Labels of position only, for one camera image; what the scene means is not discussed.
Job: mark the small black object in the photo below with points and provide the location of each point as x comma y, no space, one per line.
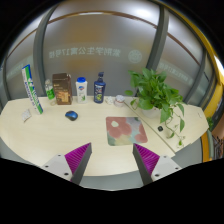
160,128

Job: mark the dark blue pump bottle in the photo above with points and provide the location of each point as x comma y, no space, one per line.
99,88

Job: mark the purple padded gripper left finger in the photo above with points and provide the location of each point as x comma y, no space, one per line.
70,166

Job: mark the blue black computer mouse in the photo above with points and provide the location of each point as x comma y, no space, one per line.
71,115

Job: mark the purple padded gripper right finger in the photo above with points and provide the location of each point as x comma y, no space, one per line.
151,166

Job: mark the green potted pothos plant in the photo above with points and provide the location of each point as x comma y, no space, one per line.
151,92

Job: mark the brown paper bag box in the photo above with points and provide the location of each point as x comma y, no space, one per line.
62,88

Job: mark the crumpled white paper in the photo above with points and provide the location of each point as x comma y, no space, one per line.
109,100

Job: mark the small white packet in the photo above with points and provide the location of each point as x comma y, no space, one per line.
26,115

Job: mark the clear green bottle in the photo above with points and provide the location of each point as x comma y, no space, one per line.
50,92

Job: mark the white bottle blue cap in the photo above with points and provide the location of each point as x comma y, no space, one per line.
81,88

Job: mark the small white round jar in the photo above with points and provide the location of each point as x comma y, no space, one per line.
119,100

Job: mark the pastel patterned mouse pad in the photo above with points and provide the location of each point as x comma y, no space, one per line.
125,131

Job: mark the green white tall box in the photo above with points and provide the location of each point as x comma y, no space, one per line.
30,89

